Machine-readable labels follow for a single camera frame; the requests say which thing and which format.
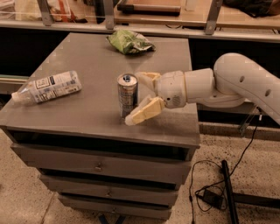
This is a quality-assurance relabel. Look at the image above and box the grey drawer cabinet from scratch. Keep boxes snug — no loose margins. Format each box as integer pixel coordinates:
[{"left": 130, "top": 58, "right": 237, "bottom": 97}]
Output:
[{"left": 1, "top": 33, "right": 200, "bottom": 210}]

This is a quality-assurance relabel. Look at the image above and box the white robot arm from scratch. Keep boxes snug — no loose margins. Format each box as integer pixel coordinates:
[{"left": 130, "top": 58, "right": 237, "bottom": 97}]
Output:
[{"left": 125, "top": 52, "right": 280, "bottom": 126}]

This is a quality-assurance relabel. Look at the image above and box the metal railing frame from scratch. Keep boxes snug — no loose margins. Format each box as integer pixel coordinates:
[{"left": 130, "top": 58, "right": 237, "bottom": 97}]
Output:
[{"left": 0, "top": 0, "right": 280, "bottom": 43}]

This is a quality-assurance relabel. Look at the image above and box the black floor bar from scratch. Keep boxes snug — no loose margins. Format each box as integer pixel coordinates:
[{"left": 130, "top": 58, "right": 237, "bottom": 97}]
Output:
[{"left": 221, "top": 160, "right": 239, "bottom": 224}]

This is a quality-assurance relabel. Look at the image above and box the clear plastic water bottle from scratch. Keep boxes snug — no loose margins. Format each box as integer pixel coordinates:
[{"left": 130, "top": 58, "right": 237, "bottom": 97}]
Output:
[{"left": 11, "top": 71, "right": 81, "bottom": 105}]

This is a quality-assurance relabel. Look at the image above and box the top grey drawer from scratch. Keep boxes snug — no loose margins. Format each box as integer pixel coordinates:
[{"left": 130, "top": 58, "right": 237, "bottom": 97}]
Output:
[{"left": 11, "top": 143, "right": 190, "bottom": 185}]

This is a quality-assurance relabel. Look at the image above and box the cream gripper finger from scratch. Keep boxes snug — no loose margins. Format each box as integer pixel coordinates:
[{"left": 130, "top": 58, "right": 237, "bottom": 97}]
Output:
[
  {"left": 136, "top": 72, "right": 161, "bottom": 91},
  {"left": 125, "top": 95, "right": 165, "bottom": 126}
]

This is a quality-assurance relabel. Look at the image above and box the black power adapter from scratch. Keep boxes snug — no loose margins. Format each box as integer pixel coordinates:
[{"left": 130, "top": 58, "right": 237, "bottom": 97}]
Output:
[{"left": 202, "top": 190, "right": 223, "bottom": 209}]

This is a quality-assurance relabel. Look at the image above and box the silver blue redbull can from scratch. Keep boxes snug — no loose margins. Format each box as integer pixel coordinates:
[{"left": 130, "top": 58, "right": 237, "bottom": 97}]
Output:
[{"left": 117, "top": 73, "right": 138, "bottom": 118}]

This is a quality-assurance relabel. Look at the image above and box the black cable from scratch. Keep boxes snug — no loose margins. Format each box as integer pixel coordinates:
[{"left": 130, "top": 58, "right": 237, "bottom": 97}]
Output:
[{"left": 188, "top": 113, "right": 262, "bottom": 224}]

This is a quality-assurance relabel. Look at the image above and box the green chip bag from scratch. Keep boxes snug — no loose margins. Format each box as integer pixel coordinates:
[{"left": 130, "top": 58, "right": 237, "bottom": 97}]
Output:
[{"left": 107, "top": 30, "right": 156, "bottom": 55}]

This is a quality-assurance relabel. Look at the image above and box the bottom grey drawer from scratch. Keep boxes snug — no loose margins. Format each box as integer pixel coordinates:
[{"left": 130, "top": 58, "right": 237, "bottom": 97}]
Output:
[{"left": 58, "top": 195, "right": 172, "bottom": 220}]

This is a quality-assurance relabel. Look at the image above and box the middle grey drawer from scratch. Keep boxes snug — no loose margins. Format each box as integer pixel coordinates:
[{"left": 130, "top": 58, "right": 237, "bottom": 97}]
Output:
[{"left": 39, "top": 175, "right": 179, "bottom": 207}]

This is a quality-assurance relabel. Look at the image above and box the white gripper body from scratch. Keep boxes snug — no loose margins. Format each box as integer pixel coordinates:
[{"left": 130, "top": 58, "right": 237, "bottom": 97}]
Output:
[{"left": 155, "top": 71, "right": 186, "bottom": 109}]

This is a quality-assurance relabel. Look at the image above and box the grey drawer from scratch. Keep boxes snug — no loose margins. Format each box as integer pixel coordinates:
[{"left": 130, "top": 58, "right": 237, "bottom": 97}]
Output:
[
  {"left": 11, "top": 143, "right": 190, "bottom": 185},
  {"left": 58, "top": 195, "right": 172, "bottom": 220},
  {"left": 39, "top": 175, "right": 179, "bottom": 207}
]

